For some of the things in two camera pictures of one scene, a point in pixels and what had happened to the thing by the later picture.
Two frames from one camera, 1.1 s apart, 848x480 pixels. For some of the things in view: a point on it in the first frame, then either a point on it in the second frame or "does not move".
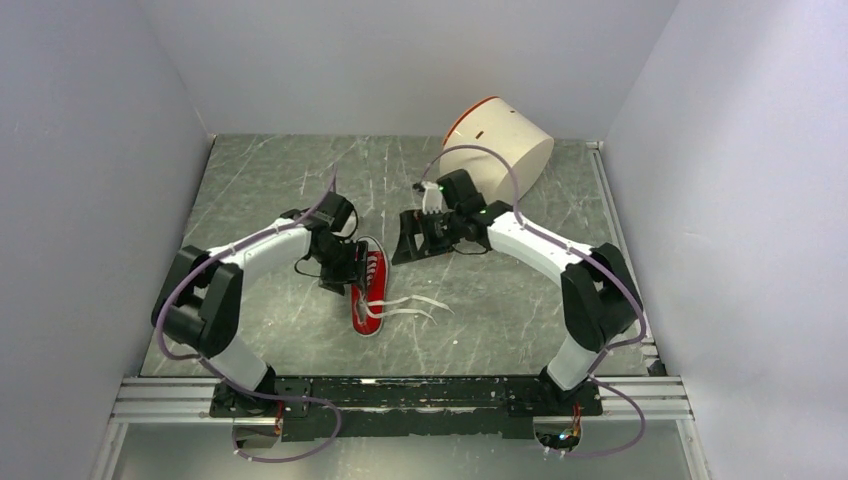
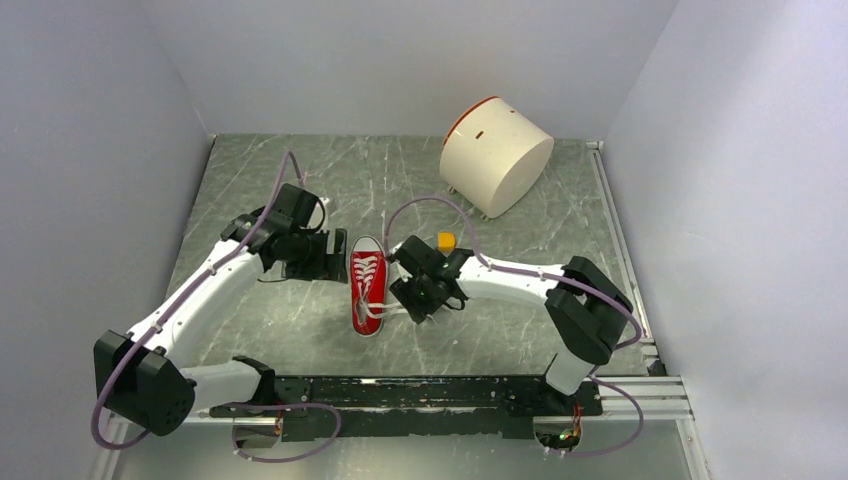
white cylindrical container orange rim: [498, 124] does not move
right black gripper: [411, 223] -> [402, 290]
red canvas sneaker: [367, 299] does not move
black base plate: [403, 408] does not move
